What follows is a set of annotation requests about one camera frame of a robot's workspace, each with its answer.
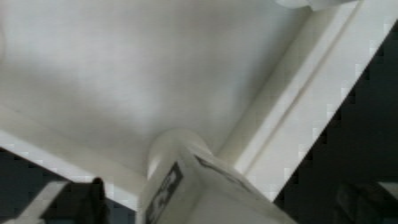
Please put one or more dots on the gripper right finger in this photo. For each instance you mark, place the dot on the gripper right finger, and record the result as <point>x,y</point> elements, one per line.
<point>366,203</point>

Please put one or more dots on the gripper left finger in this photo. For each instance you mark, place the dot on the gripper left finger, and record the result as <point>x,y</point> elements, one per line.
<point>70,203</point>

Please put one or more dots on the white table leg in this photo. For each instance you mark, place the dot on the white table leg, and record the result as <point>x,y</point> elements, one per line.
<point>198,192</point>
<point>315,4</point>

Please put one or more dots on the white square table top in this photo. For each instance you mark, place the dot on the white square table top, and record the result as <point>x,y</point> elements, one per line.
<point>121,67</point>

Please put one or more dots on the white L-shaped obstacle fence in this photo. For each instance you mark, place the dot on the white L-shaped obstacle fence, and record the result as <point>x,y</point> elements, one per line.
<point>299,98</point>

